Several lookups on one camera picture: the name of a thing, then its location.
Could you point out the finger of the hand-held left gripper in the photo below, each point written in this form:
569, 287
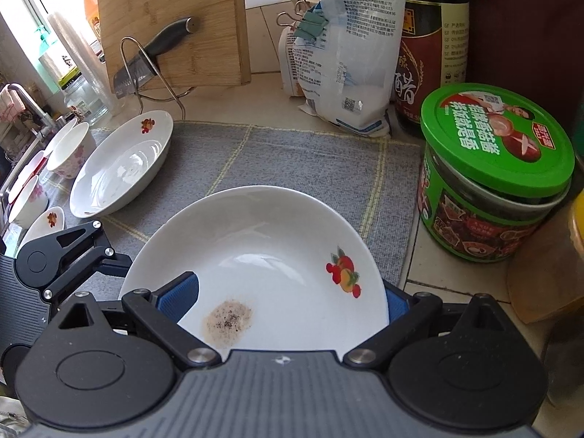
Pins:
114, 265

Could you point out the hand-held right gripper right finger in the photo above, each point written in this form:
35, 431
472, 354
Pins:
398, 305

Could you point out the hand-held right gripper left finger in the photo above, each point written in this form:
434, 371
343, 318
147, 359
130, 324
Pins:
179, 299

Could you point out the white pink-flower bowl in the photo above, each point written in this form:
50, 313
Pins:
25, 171
57, 134
73, 155
29, 203

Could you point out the yellow-lid spice jar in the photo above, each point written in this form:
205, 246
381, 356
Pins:
547, 273

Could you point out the clear glass jar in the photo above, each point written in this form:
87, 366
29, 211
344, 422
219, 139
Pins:
86, 100

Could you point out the grey checked dish mat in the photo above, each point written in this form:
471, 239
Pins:
296, 159

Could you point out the green-lid sauce jar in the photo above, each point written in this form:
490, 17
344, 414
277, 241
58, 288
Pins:
492, 155

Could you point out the dark glass jar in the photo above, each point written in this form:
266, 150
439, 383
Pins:
565, 365

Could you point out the steel faucet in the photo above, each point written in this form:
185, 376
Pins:
32, 100

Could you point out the pink cloth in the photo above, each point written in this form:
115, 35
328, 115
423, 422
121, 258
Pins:
11, 107

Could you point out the bamboo cutting board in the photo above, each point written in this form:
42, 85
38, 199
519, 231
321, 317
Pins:
205, 54

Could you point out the dark vinegar bottle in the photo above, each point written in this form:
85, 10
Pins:
433, 54

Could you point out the white blue-print salt bag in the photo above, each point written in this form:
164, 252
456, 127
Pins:
356, 54

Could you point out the orange cooking wine bottle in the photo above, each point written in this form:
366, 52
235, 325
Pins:
93, 9

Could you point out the orange white seasoning bag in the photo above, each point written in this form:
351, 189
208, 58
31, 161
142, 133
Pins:
287, 64

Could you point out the metal binder clip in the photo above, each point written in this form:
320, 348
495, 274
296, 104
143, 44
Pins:
304, 31

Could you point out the green binder clip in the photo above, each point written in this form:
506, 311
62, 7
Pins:
319, 16

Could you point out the dark brown container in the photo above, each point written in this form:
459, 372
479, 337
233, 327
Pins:
524, 32

